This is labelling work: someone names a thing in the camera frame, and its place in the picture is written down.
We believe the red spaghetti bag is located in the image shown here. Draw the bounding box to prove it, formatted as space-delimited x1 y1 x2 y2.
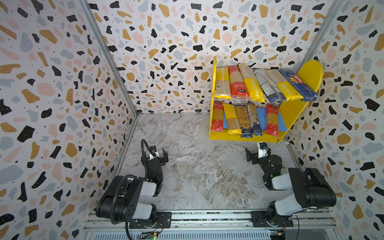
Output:
211 101 224 132
265 104 279 138
229 66 249 100

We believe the blue gold spaghetti bag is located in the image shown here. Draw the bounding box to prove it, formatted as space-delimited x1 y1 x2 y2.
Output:
247 101 263 137
235 105 253 138

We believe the yellow Pastatime spaghetti bag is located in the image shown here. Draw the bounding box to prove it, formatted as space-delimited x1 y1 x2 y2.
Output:
266 70 304 102

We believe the blue Barilla spaghetti bag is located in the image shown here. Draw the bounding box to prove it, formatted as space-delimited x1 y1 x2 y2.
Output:
279 68 319 102

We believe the clear printed spaghetti bag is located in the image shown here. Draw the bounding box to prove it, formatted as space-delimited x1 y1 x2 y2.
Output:
253 69 286 104

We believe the yellow label spaghetti bag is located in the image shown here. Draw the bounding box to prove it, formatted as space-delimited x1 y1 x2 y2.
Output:
214 67 231 100

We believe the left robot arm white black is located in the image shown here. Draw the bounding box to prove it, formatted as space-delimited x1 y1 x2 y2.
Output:
96 146 169 228

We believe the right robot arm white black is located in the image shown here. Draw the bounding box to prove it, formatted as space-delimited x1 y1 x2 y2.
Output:
246 143 337 228

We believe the yellow shelf with coloured boards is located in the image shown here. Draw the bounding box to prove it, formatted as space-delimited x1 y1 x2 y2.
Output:
209 60 324 143

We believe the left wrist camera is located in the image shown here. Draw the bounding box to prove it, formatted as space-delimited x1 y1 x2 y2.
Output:
149 145 160 160

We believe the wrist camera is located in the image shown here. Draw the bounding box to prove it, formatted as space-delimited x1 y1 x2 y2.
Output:
149 145 160 160
258 142 268 159

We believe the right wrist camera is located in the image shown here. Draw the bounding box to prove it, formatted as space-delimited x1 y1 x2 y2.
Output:
258 142 268 159

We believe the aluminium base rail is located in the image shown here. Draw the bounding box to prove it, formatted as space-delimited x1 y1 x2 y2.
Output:
84 209 343 240

